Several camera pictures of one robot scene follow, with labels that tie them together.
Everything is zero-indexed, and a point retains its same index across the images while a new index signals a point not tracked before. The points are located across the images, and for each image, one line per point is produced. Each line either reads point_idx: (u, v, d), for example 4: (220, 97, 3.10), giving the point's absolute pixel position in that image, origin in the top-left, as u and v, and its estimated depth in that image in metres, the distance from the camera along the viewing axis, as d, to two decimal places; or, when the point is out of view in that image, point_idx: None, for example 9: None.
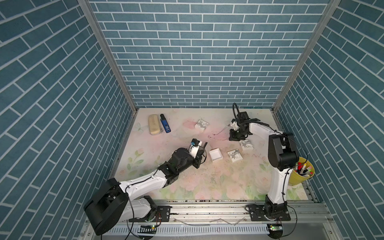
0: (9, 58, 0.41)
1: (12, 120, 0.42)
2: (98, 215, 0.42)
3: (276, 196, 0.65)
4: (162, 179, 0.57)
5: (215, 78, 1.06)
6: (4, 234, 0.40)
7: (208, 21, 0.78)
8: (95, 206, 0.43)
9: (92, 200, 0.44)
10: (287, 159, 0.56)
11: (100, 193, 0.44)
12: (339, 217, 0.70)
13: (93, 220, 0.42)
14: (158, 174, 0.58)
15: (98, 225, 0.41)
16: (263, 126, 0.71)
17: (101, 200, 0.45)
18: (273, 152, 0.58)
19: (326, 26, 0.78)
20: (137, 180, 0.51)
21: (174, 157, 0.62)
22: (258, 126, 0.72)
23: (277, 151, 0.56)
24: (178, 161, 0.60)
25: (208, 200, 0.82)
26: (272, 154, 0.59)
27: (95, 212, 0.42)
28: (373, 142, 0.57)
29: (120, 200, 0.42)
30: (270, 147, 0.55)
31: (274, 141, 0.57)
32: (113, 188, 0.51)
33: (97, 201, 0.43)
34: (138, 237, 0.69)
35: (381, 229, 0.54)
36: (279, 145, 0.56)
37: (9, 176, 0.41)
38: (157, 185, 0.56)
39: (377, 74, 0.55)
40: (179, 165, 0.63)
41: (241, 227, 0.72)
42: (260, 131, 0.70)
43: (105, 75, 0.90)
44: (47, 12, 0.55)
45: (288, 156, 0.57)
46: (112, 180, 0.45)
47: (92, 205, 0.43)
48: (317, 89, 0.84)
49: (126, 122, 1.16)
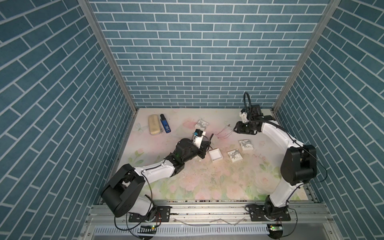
0: (9, 58, 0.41)
1: (12, 120, 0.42)
2: (115, 199, 0.43)
3: (279, 202, 0.63)
4: (171, 167, 0.60)
5: (215, 78, 1.06)
6: (4, 235, 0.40)
7: (208, 21, 0.78)
8: (111, 190, 0.45)
9: (108, 185, 0.45)
10: (304, 175, 0.50)
11: (116, 177, 0.46)
12: (340, 217, 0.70)
13: (111, 203, 0.43)
14: (166, 163, 0.61)
15: (116, 208, 0.42)
16: (279, 130, 0.60)
17: (118, 185, 0.46)
18: (288, 166, 0.52)
19: (326, 26, 0.78)
20: (149, 166, 0.53)
21: (179, 147, 0.64)
22: (273, 130, 0.62)
23: (294, 166, 0.49)
24: (183, 150, 0.63)
25: (208, 200, 0.82)
26: (286, 168, 0.53)
27: (112, 197, 0.44)
28: (373, 142, 0.57)
29: (137, 183, 0.44)
30: (286, 159, 0.52)
31: (292, 156, 0.49)
32: (128, 173, 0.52)
33: (113, 186, 0.46)
34: (138, 237, 0.69)
35: (381, 229, 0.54)
36: (297, 160, 0.49)
37: (9, 176, 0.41)
38: (166, 173, 0.58)
39: (377, 74, 0.55)
40: (184, 155, 0.65)
41: (241, 227, 0.72)
42: (274, 137, 0.61)
43: (105, 75, 0.90)
44: (47, 12, 0.55)
45: (304, 171, 0.50)
46: (127, 165, 0.48)
47: (109, 190, 0.45)
48: (317, 89, 0.84)
49: (126, 122, 1.16)
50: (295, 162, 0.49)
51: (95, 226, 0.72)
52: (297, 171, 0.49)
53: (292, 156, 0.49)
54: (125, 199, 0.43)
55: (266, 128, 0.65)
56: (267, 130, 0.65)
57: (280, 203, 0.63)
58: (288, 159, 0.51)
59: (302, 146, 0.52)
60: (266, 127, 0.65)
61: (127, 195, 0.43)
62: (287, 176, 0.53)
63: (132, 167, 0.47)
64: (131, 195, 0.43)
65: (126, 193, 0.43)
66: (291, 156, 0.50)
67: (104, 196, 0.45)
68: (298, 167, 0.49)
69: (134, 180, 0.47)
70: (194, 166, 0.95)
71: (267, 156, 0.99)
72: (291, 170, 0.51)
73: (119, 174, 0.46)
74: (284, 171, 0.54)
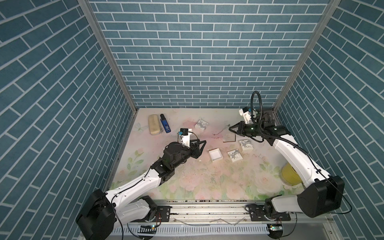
0: (9, 58, 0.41)
1: (12, 120, 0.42)
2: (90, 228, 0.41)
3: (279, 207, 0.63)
4: (155, 179, 0.54)
5: (215, 78, 1.06)
6: (4, 235, 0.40)
7: (208, 21, 0.78)
8: (85, 219, 0.42)
9: (81, 214, 0.43)
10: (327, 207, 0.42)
11: (88, 204, 0.43)
12: (339, 216, 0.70)
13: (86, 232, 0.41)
14: (150, 174, 0.55)
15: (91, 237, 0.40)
16: (296, 151, 0.51)
17: (91, 210, 0.42)
18: (311, 200, 0.44)
19: (326, 26, 0.78)
20: (125, 186, 0.48)
21: (166, 153, 0.57)
22: (290, 151, 0.52)
23: (319, 203, 0.41)
24: (170, 157, 0.56)
25: (208, 200, 0.82)
26: (308, 201, 0.45)
27: (87, 226, 0.41)
28: (373, 142, 0.57)
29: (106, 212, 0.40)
30: (310, 194, 0.44)
31: (319, 194, 0.41)
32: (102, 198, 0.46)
33: (86, 214, 0.42)
34: (138, 237, 0.69)
35: (381, 229, 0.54)
36: (323, 196, 0.41)
37: (9, 176, 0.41)
38: (151, 186, 0.53)
39: (377, 74, 0.55)
40: (173, 161, 0.59)
41: (241, 227, 0.72)
42: (290, 158, 0.52)
43: (105, 75, 0.90)
44: (47, 11, 0.55)
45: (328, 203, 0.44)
46: (100, 190, 0.43)
47: (82, 219, 0.42)
48: (317, 89, 0.84)
49: (126, 122, 1.16)
50: (321, 200, 0.41)
51: None
52: (320, 207, 0.42)
53: (317, 192, 0.41)
54: (96, 229, 0.40)
55: (281, 147, 0.55)
56: (282, 149, 0.55)
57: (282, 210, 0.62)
58: (312, 195, 0.43)
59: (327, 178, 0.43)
60: (283, 146, 0.54)
61: (97, 227, 0.40)
62: (305, 206, 0.47)
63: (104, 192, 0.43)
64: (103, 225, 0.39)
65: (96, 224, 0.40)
66: (316, 192, 0.41)
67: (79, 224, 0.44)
68: (322, 203, 0.41)
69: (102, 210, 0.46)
70: (195, 166, 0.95)
71: (268, 156, 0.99)
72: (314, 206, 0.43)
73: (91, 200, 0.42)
74: (304, 201, 0.47)
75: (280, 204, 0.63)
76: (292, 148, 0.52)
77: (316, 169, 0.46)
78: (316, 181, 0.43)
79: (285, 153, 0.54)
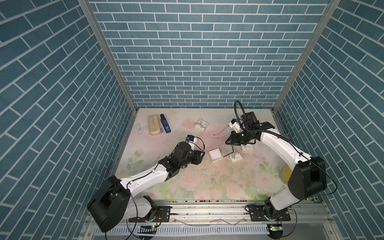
0: (9, 58, 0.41)
1: (12, 120, 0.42)
2: (102, 213, 0.42)
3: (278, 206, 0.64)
4: (163, 173, 0.57)
5: (215, 78, 1.06)
6: (4, 235, 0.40)
7: (208, 21, 0.78)
8: (98, 204, 0.43)
9: (94, 199, 0.44)
10: (314, 189, 0.46)
11: (101, 190, 0.44)
12: (339, 217, 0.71)
13: (98, 218, 0.42)
14: (158, 168, 0.57)
15: (103, 222, 0.41)
16: (280, 140, 0.56)
17: (104, 196, 0.43)
18: (299, 182, 0.47)
19: (326, 26, 0.78)
20: (137, 176, 0.50)
21: (177, 149, 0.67)
22: (274, 141, 0.57)
23: (306, 183, 0.45)
24: (181, 153, 0.63)
25: (208, 200, 0.82)
26: (296, 184, 0.48)
27: (99, 211, 0.42)
28: (373, 142, 0.57)
29: (122, 197, 0.41)
30: (296, 176, 0.47)
31: (303, 174, 0.45)
32: (114, 186, 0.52)
33: (99, 200, 0.43)
34: (138, 237, 0.69)
35: (381, 229, 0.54)
36: (307, 176, 0.44)
37: (9, 176, 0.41)
38: (159, 179, 0.55)
39: (378, 74, 0.55)
40: (181, 158, 0.64)
41: (241, 227, 0.72)
42: (276, 147, 0.57)
43: (105, 75, 0.90)
44: (47, 12, 0.55)
45: (314, 185, 0.47)
46: (114, 177, 0.45)
47: (95, 204, 0.43)
48: (317, 89, 0.84)
49: (126, 122, 1.16)
50: (306, 179, 0.44)
51: (96, 226, 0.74)
52: (308, 187, 0.45)
53: (302, 173, 0.45)
54: (111, 213, 0.41)
55: (266, 139, 0.60)
56: (268, 140, 0.60)
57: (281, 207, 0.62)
58: (299, 176, 0.46)
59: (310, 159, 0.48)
60: (268, 137, 0.59)
61: (112, 210, 0.41)
62: (295, 190, 0.49)
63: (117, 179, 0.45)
64: (117, 208, 0.41)
65: (111, 207, 0.41)
66: (301, 172, 0.45)
67: (91, 209, 0.43)
68: (308, 183, 0.45)
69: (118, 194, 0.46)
70: (195, 166, 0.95)
71: (268, 156, 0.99)
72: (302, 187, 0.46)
73: (104, 187, 0.44)
74: (294, 186, 0.49)
75: (277, 202, 0.64)
76: (275, 137, 0.58)
77: (299, 151, 0.51)
78: (299, 163, 0.47)
79: (272, 144, 0.58)
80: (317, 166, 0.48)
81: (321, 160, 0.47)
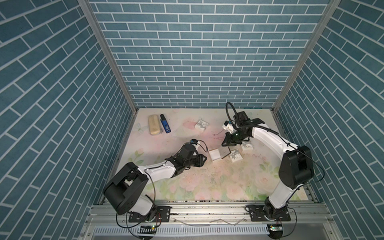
0: (10, 58, 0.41)
1: (12, 120, 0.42)
2: (118, 197, 0.44)
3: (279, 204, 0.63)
4: (172, 168, 0.61)
5: (215, 78, 1.06)
6: (4, 235, 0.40)
7: (208, 22, 0.78)
8: (115, 188, 0.45)
9: (112, 182, 0.46)
10: (303, 177, 0.49)
11: (120, 175, 0.47)
12: (339, 217, 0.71)
13: (113, 201, 0.44)
14: (168, 163, 0.62)
15: (118, 205, 0.43)
16: (270, 133, 0.60)
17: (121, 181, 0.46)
18: (288, 170, 0.50)
19: (326, 26, 0.78)
20: (152, 166, 0.54)
21: (183, 149, 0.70)
22: (264, 134, 0.60)
23: (294, 170, 0.48)
24: (187, 152, 0.68)
25: (208, 200, 0.82)
26: (286, 172, 0.51)
27: (115, 195, 0.44)
28: (373, 142, 0.57)
29: (140, 181, 0.45)
30: (285, 164, 0.50)
31: (290, 161, 0.48)
32: (131, 172, 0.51)
33: (117, 183, 0.46)
34: (138, 237, 0.69)
35: (381, 229, 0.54)
36: (295, 164, 0.48)
37: (9, 177, 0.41)
38: (167, 174, 0.59)
39: (377, 74, 0.55)
40: (186, 158, 0.69)
41: (241, 227, 0.72)
42: (267, 141, 0.60)
43: (105, 75, 0.90)
44: (47, 12, 0.55)
45: (304, 173, 0.50)
46: (131, 163, 0.48)
47: (112, 187, 0.45)
48: (317, 89, 0.84)
49: (126, 122, 1.16)
50: (294, 166, 0.47)
51: (95, 226, 0.72)
52: (297, 174, 0.48)
53: (290, 160, 0.48)
54: (128, 196, 0.43)
55: (257, 133, 0.64)
56: (258, 134, 0.63)
57: (280, 205, 0.62)
58: (287, 164, 0.49)
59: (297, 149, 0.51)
60: (258, 132, 0.63)
61: (130, 193, 0.44)
62: (286, 179, 0.52)
63: (135, 166, 0.48)
64: (134, 192, 0.43)
65: (128, 190, 0.44)
66: (289, 160, 0.48)
67: (107, 192, 0.45)
68: (297, 171, 0.48)
69: (137, 179, 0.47)
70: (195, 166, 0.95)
71: (268, 156, 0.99)
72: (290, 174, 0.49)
73: (122, 171, 0.47)
74: (284, 175, 0.52)
75: (275, 199, 0.64)
76: (264, 131, 0.61)
77: (287, 142, 0.54)
78: (287, 152, 0.51)
79: (262, 138, 0.62)
80: (304, 154, 0.51)
81: (308, 148, 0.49)
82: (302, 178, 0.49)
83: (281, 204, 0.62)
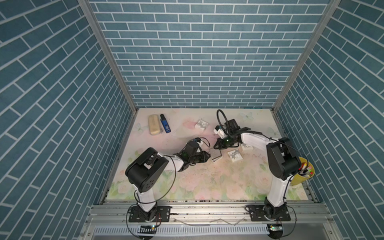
0: (9, 58, 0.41)
1: (12, 120, 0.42)
2: (141, 176, 0.48)
3: (277, 201, 0.63)
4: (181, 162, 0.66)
5: (215, 78, 1.06)
6: (4, 234, 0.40)
7: (208, 21, 0.78)
8: (138, 168, 0.50)
9: (136, 163, 0.51)
10: (291, 167, 0.52)
11: (142, 156, 0.52)
12: (339, 217, 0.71)
13: (136, 180, 0.48)
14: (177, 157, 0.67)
15: (142, 183, 0.47)
16: (255, 135, 0.67)
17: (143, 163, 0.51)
18: (274, 161, 0.54)
19: (326, 26, 0.78)
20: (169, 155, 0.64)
21: (187, 146, 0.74)
22: (250, 136, 0.68)
23: (279, 160, 0.52)
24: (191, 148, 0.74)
25: (208, 200, 0.82)
26: (274, 164, 0.55)
27: (138, 174, 0.49)
28: (373, 142, 0.57)
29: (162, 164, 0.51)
30: (270, 156, 0.55)
31: (274, 151, 0.53)
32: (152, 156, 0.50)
33: (140, 164, 0.51)
34: (138, 237, 0.69)
35: (381, 229, 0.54)
36: (279, 154, 0.53)
37: (9, 176, 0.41)
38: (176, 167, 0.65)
39: (377, 74, 0.55)
40: (191, 154, 0.75)
41: (241, 227, 0.72)
42: (254, 142, 0.66)
43: (105, 75, 0.90)
44: (47, 11, 0.55)
45: (292, 163, 0.53)
46: (152, 148, 0.55)
47: (135, 167, 0.50)
48: (317, 88, 0.84)
49: (126, 122, 1.16)
50: (278, 157, 0.52)
51: (95, 226, 0.72)
52: (284, 165, 0.52)
53: (273, 151, 0.53)
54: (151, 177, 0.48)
55: (244, 137, 0.71)
56: (246, 138, 0.70)
57: (279, 202, 0.63)
58: (272, 155, 0.54)
59: (279, 141, 0.57)
60: (245, 136, 0.70)
61: (154, 174, 0.48)
62: (275, 171, 0.55)
63: (155, 150, 0.54)
64: (156, 174, 0.48)
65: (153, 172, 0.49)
66: (272, 151, 0.53)
67: (130, 172, 0.50)
68: (283, 162, 0.52)
69: (159, 163, 0.51)
70: (194, 166, 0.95)
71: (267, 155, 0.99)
72: (278, 165, 0.53)
73: (145, 153, 0.53)
74: (273, 167, 0.56)
75: (274, 197, 0.64)
76: (251, 134, 0.69)
77: (269, 137, 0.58)
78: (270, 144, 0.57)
79: (250, 141, 0.68)
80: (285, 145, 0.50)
81: (288, 140, 0.56)
82: (290, 169, 0.52)
83: (279, 200, 0.62)
